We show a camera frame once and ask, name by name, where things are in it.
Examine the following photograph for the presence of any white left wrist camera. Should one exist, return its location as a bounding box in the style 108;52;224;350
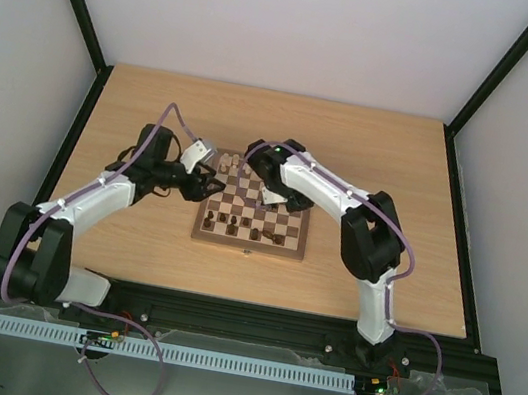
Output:
180;138;217;174

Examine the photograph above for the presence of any row of white chess pieces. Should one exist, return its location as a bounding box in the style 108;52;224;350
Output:
217;150;249;177

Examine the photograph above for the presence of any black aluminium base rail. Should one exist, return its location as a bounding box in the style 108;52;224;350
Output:
7;271;500;389

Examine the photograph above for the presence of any left controller board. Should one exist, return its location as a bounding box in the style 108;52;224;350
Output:
76;329;126;350

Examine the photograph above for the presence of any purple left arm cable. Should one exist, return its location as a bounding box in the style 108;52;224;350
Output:
0;78;209;395

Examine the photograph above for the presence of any white slotted cable duct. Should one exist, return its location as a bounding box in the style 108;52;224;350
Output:
0;315;355;395

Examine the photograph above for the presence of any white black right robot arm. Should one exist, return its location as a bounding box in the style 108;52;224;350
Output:
244;139;415;370

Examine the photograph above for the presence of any dark pawn lying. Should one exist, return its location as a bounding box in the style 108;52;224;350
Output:
262;230;274;239

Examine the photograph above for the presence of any right controller board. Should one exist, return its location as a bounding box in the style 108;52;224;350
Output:
356;376;403;395

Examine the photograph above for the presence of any controller board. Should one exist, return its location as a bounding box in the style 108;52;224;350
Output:
356;376;403;395
76;329;126;350

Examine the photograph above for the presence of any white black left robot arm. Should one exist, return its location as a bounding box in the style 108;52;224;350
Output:
0;125;225;307

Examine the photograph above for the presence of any wooden chess board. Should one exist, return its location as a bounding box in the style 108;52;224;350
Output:
191;149;310;261

